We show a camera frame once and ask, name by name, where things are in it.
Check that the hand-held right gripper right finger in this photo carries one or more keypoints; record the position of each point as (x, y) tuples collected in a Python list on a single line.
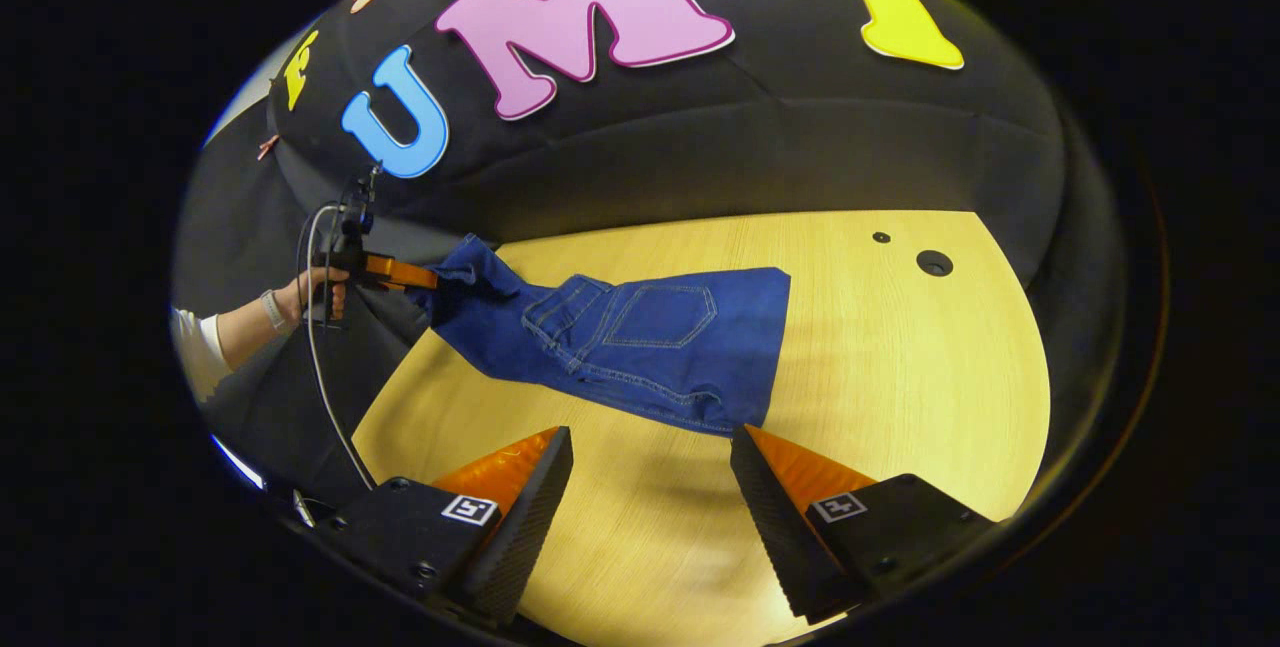
[(775, 527)]

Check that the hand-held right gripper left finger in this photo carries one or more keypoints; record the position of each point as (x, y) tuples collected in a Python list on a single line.
[(520, 527)]

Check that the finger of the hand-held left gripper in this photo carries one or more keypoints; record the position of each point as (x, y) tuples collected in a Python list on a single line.
[(400, 274)]

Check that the blue jeans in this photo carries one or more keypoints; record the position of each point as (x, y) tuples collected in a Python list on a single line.
[(650, 347)]

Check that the grey wristband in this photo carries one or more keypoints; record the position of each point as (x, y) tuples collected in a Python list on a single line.
[(273, 311)]

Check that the red backdrop clip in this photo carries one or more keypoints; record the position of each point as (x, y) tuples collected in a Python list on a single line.
[(267, 147)]

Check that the black backdrop cloth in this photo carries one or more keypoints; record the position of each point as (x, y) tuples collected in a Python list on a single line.
[(750, 137)]

